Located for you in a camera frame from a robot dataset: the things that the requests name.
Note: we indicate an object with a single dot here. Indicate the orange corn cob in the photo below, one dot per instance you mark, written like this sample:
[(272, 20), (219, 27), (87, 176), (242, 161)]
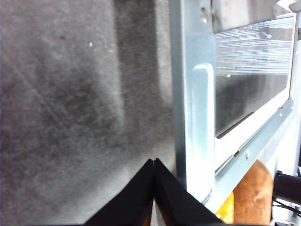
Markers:
[(225, 209)]

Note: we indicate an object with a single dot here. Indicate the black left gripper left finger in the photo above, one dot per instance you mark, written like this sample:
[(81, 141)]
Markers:
[(131, 202)]

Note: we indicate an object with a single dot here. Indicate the cream Toshiba toaster oven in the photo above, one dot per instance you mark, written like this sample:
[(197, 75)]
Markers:
[(296, 94)]

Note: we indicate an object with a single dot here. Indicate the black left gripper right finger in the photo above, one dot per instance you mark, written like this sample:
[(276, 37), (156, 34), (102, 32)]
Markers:
[(178, 202)]

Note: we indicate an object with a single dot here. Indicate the brown potato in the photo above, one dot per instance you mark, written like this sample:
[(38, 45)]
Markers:
[(254, 195)]

